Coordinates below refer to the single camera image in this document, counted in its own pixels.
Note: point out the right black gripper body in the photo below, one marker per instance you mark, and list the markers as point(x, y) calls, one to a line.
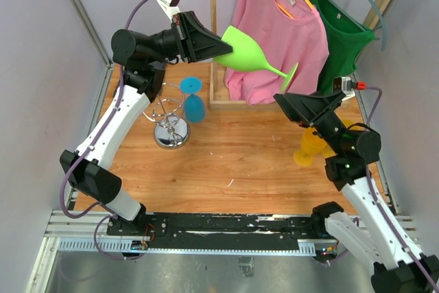
point(330, 124)

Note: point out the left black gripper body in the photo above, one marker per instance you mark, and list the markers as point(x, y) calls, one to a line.
point(173, 43)

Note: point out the orange wine glass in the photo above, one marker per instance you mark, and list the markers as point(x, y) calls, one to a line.
point(330, 149)
point(311, 144)

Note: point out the green wine glass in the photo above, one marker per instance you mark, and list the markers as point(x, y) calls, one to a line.
point(248, 56)

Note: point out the blue wine glass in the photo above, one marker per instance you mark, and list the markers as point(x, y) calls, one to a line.
point(194, 107)

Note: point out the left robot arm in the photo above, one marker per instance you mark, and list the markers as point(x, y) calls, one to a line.
point(142, 60)

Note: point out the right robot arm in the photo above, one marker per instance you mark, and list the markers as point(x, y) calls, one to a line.
point(394, 261)

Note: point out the wooden clothes rack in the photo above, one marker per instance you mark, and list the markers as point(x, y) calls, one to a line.
point(218, 94)

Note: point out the chrome wine glass rack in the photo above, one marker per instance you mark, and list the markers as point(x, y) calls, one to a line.
point(171, 130)

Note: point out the pink t-shirt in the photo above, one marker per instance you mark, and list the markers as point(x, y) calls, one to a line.
point(291, 34)

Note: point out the green t-shirt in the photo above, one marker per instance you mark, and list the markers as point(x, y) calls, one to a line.
point(346, 38)

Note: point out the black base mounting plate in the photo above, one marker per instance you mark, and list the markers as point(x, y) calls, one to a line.
point(221, 232)

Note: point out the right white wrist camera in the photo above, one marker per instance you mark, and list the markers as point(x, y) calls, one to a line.
point(347, 86)

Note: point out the aluminium frame post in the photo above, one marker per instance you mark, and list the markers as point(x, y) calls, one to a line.
point(80, 10)

